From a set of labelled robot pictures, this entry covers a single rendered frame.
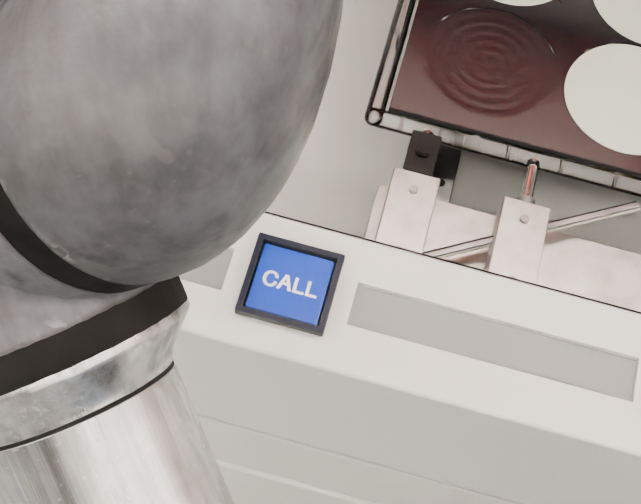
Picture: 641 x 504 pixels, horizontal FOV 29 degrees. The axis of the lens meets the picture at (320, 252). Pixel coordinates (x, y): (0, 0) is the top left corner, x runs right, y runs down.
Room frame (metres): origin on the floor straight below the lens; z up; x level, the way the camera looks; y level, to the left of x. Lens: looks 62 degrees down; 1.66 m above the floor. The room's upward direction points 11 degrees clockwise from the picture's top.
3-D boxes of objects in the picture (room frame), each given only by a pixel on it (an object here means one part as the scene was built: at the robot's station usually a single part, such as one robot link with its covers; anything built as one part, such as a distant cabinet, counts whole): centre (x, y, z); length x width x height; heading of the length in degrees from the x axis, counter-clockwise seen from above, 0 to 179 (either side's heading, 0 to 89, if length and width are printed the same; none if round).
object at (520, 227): (0.43, -0.13, 0.89); 0.08 x 0.03 x 0.03; 175
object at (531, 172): (0.49, -0.14, 0.89); 0.05 x 0.01 x 0.01; 175
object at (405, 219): (0.43, -0.05, 0.89); 0.08 x 0.03 x 0.03; 175
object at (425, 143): (0.49, -0.06, 0.90); 0.04 x 0.02 x 0.03; 175
